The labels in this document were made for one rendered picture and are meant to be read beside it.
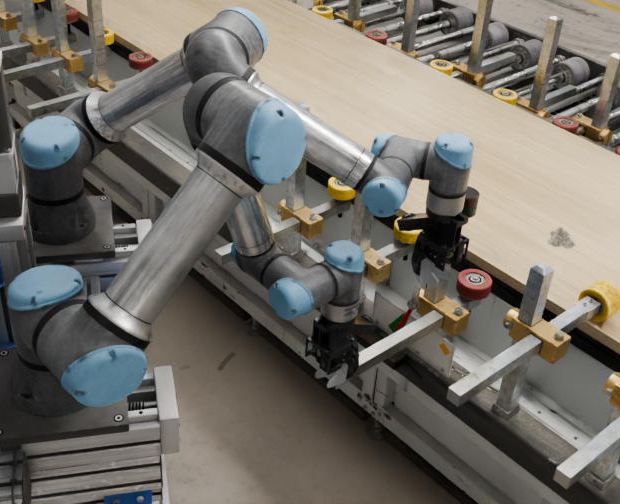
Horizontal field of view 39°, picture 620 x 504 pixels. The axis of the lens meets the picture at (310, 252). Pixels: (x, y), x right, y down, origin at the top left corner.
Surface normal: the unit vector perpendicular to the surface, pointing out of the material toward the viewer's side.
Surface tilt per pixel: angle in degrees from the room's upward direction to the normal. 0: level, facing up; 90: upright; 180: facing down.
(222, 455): 0
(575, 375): 90
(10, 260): 90
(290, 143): 85
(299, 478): 0
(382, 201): 90
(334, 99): 0
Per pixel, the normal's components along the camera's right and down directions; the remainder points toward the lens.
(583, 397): -0.75, 0.35
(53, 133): 0.02, -0.73
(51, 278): -0.03, -0.87
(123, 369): 0.57, 0.57
